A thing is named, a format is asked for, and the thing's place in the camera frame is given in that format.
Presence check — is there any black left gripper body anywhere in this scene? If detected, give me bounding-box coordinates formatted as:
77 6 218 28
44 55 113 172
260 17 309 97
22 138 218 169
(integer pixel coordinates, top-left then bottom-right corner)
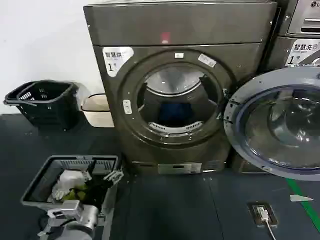
82 178 111 205

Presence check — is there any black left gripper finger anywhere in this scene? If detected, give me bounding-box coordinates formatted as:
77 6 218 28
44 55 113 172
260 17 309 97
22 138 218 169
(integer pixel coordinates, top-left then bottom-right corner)
84 158 98 182
102 168 124 186

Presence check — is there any yellow-green garment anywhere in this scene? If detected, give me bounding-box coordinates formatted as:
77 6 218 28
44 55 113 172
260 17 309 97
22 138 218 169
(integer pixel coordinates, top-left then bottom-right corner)
61 185 88 201

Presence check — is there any white garment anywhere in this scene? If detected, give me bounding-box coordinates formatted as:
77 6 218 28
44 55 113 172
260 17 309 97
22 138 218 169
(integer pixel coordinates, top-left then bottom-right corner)
51 169 92 201

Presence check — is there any grey plastic laundry basket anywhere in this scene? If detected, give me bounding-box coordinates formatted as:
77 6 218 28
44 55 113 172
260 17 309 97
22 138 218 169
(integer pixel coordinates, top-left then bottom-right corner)
19 154 123 240

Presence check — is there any beige plastic bin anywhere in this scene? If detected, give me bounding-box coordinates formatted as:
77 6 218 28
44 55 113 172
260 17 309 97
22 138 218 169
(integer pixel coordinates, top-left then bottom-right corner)
80 93 116 128

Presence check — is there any black plastic laundry basket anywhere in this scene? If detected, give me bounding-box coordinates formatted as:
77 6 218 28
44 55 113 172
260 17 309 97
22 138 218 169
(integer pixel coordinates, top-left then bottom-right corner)
2 80 80 131

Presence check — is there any blue garment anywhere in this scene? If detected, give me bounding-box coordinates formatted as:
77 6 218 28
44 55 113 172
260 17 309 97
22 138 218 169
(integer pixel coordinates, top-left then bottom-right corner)
158 100 194 124

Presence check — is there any metal floor socket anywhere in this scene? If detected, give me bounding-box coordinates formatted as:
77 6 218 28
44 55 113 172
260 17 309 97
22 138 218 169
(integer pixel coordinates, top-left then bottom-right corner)
246 201 279 228

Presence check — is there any grey front-load dryer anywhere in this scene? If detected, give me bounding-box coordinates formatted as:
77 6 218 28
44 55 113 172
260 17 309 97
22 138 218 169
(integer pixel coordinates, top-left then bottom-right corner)
83 0 282 176

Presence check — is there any round glass dryer door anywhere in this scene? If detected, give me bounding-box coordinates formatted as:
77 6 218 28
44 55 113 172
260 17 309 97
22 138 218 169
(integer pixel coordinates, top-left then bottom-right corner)
223 67 320 181

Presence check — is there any white floor sticker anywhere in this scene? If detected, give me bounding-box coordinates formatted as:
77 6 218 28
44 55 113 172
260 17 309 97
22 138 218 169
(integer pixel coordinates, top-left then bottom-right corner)
289 194 315 203

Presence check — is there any green floor tape strip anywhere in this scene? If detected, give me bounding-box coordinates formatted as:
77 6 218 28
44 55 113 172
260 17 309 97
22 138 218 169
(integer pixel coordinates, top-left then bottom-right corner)
285 178 320 234

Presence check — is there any grey dryer with number label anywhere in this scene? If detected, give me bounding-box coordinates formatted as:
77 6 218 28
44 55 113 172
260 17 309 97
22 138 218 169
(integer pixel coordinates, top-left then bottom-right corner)
231 34 320 174

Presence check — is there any grey stacked washing machine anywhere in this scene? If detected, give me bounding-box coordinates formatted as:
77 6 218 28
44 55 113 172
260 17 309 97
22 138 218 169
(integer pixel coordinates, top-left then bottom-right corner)
281 0 320 38

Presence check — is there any white power cable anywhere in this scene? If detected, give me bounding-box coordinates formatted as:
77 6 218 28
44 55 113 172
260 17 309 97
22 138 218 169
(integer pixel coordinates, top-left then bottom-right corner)
257 205 277 240

